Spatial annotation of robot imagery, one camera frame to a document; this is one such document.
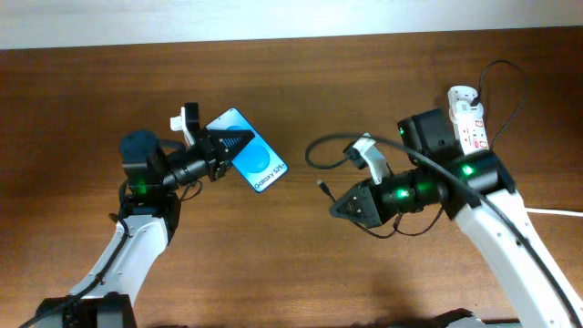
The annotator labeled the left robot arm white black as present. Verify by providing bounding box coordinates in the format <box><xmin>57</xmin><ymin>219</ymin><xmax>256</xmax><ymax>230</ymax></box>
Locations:
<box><xmin>24</xmin><ymin>129</ymin><xmax>255</xmax><ymax>327</ymax></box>

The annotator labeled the white power strip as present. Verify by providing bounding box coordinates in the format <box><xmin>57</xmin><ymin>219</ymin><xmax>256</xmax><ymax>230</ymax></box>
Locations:
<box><xmin>447</xmin><ymin>86</ymin><xmax>489</xmax><ymax>155</ymax></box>

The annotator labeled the black charger cable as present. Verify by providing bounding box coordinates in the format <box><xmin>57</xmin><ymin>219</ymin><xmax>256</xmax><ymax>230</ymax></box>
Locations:
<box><xmin>316</xmin><ymin>59</ymin><xmax>529</xmax><ymax>239</ymax></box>

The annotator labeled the blue smartphone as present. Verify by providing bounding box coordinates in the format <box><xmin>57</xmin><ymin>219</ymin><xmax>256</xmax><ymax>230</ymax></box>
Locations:
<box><xmin>206</xmin><ymin>108</ymin><xmax>288</xmax><ymax>193</ymax></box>

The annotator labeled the white charger adapter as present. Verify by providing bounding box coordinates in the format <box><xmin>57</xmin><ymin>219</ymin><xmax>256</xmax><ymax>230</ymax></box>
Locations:
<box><xmin>449</xmin><ymin>100</ymin><xmax>484</xmax><ymax>122</ymax></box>

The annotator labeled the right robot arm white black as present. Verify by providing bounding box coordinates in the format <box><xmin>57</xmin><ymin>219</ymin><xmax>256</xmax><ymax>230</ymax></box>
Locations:
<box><xmin>330</xmin><ymin>109</ymin><xmax>582</xmax><ymax>327</ymax></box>

